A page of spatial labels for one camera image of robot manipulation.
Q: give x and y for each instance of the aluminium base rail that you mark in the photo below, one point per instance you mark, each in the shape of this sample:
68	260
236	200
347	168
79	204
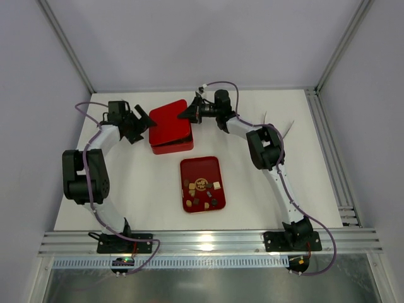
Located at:
199	242

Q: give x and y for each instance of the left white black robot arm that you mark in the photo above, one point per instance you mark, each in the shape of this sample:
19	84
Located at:
86	180

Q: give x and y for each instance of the cream square chocolate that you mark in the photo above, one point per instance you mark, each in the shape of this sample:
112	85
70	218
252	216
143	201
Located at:
216	185

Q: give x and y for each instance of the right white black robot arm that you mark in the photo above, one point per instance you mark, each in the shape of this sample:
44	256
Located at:
267	152

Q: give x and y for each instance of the right aluminium frame post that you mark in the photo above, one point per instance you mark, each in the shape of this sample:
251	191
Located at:
343	44

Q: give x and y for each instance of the white slotted cable duct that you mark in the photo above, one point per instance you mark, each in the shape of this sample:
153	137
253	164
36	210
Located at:
172	262

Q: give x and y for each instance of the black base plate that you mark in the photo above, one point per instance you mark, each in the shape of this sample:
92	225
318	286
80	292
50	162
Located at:
284	242
112	244

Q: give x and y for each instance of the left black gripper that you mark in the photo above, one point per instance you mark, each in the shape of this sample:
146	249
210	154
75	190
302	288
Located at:
136	125

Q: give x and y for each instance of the aluminium frame post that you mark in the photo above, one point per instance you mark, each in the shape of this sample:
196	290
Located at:
65	43
343	44

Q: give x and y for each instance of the metal serving tongs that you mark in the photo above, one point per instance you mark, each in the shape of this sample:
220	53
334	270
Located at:
285	129

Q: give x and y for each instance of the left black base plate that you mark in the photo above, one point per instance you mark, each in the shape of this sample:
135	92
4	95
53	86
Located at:
112	244

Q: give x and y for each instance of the red chocolate tray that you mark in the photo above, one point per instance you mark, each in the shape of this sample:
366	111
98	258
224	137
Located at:
201	171

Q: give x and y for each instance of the red compartment chocolate box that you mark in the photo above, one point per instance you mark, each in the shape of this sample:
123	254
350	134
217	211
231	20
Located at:
173	146

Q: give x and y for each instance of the left aluminium frame post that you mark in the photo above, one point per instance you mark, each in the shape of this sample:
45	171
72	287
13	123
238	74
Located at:
65	43

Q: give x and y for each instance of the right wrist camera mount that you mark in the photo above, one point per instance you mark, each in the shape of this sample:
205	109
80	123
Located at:
201	91

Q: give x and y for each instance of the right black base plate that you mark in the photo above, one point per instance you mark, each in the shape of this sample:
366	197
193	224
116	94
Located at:
284	242

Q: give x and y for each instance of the red box lid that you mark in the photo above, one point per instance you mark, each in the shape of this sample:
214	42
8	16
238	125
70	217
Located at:
166	116

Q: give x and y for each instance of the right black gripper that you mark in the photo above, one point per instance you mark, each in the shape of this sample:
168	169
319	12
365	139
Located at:
196	110

